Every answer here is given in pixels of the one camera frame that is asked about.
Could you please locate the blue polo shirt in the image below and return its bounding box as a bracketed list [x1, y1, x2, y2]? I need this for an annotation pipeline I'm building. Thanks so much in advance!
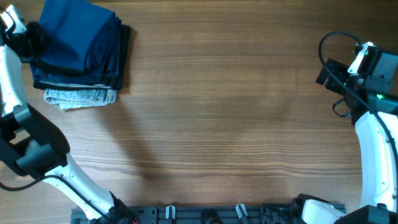
[39, 0, 116, 72]

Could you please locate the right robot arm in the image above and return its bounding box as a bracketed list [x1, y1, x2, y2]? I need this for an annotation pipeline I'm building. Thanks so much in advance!
[289, 42, 397, 223]

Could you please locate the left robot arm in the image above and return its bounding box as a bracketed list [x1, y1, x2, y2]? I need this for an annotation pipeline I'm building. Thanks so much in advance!
[1, 18, 137, 223]

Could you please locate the folded light grey garment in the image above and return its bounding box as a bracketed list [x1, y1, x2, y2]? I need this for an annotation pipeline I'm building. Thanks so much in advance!
[44, 89, 117, 110]

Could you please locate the folded dark blue garment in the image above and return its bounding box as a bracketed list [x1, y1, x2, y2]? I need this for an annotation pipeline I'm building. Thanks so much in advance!
[31, 16, 121, 85]

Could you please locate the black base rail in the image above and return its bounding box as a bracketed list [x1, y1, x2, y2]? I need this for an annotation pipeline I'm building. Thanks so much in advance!
[70, 203, 348, 224]

